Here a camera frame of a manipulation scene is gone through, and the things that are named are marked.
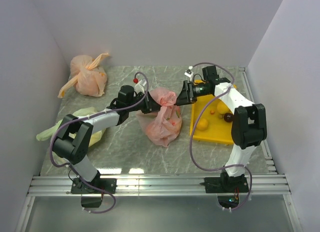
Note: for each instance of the fake yellow lemon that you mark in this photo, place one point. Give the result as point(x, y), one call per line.
point(222, 109)

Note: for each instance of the yellow plastic tray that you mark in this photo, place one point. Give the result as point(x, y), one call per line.
point(219, 131)

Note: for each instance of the aluminium mounting rail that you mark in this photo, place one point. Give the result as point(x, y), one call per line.
point(156, 185)

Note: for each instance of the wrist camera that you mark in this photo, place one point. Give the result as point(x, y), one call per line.
point(189, 73)
point(140, 85)

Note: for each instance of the orange tied plastic bag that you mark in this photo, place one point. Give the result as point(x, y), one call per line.
point(87, 76)

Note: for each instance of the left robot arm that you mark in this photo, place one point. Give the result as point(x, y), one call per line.
point(74, 134)

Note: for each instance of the pink plastic bag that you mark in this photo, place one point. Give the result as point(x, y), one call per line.
point(164, 126)

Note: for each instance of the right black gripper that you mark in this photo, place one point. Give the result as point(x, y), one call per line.
point(186, 96)

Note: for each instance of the dark fake plum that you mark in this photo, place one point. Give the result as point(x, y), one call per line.
point(228, 117)

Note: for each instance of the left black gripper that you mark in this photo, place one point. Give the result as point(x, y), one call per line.
point(151, 105)

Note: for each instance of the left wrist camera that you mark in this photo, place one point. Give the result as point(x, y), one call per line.
point(140, 85)

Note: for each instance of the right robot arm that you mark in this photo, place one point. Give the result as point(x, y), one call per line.
point(248, 130)

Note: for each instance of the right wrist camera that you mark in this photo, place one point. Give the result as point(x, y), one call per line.
point(189, 73)

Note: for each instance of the fake yellow apricot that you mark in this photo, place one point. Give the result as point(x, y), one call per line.
point(202, 124)

